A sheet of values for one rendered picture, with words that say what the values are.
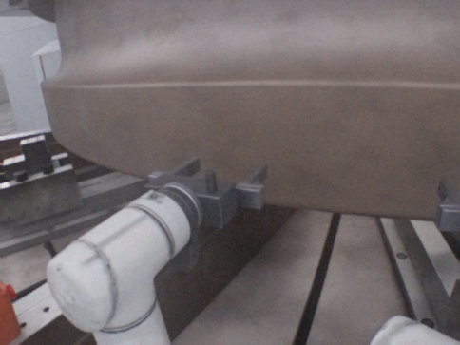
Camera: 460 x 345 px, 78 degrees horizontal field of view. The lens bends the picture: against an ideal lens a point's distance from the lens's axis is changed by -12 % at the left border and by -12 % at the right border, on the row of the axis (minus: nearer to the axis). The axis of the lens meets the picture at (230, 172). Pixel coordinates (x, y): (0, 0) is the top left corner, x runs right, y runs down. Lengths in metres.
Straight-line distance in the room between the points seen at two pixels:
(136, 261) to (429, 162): 0.51
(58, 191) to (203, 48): 1.20
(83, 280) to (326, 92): 0.48
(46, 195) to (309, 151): 1.42
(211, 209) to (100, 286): 0.19
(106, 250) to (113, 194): 1.60
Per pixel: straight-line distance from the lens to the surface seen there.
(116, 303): 0.33
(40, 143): 1.82
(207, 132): 0.70
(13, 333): 0.79
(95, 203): 1.91
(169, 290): 1.01
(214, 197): 0.42
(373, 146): 0.61
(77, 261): 0.32
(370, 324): 1.19
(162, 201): 0.39
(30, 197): 1.77
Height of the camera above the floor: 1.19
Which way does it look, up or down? 23 degrees down
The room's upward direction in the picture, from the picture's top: 5 degrees counter-clockwise
